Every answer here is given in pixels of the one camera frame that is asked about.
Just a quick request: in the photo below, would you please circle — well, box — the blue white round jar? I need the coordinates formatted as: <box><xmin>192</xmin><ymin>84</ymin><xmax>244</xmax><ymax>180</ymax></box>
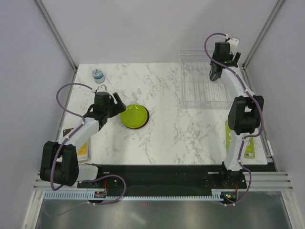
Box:
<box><xmin>91</xmin><ymin>68</ymin><xmax>105</xmax><ymax>83</ymax></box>

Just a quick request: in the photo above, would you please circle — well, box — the yellow white booklet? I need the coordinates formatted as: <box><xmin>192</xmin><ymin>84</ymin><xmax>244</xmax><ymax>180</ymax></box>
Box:
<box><xmin>62</xmin><ymin>128</ymin><xmax>91</xmax><ymax>162</ymax></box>

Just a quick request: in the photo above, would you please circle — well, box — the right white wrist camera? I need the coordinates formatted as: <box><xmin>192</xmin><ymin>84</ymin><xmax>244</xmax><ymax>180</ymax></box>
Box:
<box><xmin>225</xmin><ymin>34</ymin><xmax>239</xmax><ymax>55</ymax></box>

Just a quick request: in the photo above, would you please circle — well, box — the purple cable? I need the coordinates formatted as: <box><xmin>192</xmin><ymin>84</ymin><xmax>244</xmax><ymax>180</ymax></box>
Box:
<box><xmin>51</xmin><ymin>83</ymin><xmax>127</xmax><ymax>217</ymax></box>
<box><xmin>204</xmin><ymin>32</ymin><xmax>264</xmax><ymax>207</ymax></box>

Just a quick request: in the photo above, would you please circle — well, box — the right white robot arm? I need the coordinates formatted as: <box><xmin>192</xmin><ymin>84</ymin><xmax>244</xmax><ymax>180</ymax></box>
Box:
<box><xmin>210</xmin><ymin>40</ymin><xmax>264</xmax><ymax>188</ymax></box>

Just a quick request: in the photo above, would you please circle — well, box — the white slotted cable duct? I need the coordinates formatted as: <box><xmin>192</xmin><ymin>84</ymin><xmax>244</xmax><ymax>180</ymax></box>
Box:
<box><xmin>43</xmin><ymin>189</ymin><xmax>228</xmax><ymax>202</ymax></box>

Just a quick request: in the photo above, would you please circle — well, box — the white wire dish rack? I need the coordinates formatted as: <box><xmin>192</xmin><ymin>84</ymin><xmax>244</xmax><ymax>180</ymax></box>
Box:
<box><xmin>179</xmin><ymin>49</ymin><xmax>233</xmax><ymax>110</ymax></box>

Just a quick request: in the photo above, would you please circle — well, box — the yellow patterned plate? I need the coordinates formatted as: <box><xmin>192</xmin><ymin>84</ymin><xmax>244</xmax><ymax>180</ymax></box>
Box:
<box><xmin>122</xmin><ymin>107</ymin><xmax>150</xmax><ymax>129</ymax></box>

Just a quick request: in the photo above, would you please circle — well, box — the aluminium frame rail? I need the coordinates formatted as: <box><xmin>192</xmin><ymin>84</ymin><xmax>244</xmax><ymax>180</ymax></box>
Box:
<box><xmin>33</xmin><ymin>171</ymin><xmax>293</xmax><ymax>191</ymax></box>

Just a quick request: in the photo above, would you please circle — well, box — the dark green plate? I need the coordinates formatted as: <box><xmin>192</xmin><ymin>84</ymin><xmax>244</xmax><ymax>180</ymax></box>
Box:
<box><xmin>209</xmin><ymin>66</ymin><xmax>220</xmax><ymax>82</ymax></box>

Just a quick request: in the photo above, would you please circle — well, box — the lime green plate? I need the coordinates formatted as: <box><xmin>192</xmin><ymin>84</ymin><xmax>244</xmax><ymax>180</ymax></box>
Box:
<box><xmin>120</xmin><ymin>104</ymin><xmax>149</xmax><ymax>129</ymax></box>

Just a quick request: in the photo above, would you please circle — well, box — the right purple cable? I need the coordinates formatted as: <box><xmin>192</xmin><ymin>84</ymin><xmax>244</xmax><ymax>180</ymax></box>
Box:
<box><xmin>204</xmin><ymin>32</ymin><xmax>264</xmax><ymax>207</ymax></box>

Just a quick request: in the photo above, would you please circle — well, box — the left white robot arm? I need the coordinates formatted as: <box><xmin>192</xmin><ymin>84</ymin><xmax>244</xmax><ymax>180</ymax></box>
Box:
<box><xmin>40</xmin><ymin>92</ymin><xmax>126</xmax><ymax>191</ymax></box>

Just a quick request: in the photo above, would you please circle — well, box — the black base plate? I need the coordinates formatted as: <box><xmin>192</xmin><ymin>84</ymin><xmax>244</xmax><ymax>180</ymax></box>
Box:
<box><xmin>77</xmin><ymin>165</ymin><xmax>247</xmax><ymax>196</ymax></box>

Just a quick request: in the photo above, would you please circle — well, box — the green printed booklet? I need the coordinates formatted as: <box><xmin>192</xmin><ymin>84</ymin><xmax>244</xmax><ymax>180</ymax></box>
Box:
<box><xmin>225</xmin><ymin>121</ymin><xmax>255</xmax><ymax>159</ymax></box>

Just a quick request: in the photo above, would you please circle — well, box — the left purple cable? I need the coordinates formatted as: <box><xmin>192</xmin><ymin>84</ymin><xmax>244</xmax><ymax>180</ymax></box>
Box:
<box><xmin>51</xmin><ymin>83</ymin><xmax>127</xmax><ymax>217</ymax></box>

